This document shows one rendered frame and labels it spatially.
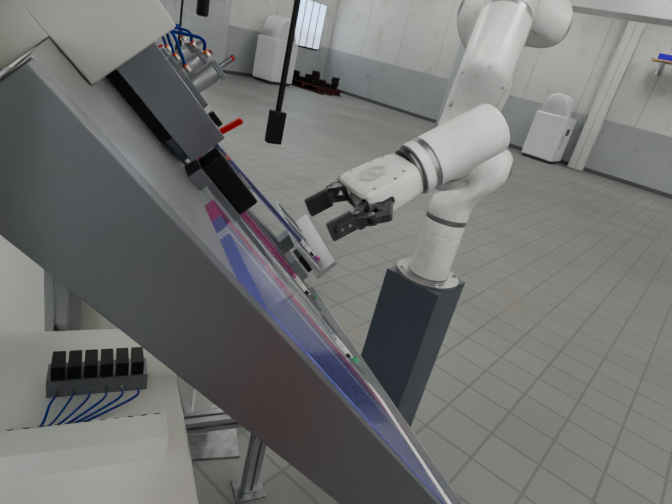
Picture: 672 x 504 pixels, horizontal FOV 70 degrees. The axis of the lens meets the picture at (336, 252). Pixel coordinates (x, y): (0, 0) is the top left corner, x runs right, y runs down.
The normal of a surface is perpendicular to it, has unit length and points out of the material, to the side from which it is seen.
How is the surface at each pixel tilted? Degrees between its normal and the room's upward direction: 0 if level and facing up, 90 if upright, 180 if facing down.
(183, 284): 90
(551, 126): 90
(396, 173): 32
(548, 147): 90
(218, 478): 0
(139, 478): 0
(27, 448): 0
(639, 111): 90
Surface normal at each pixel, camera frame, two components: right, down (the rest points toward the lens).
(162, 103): 0.39, 0.45
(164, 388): 0.22, -0.89
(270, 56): -0.58, 0.20
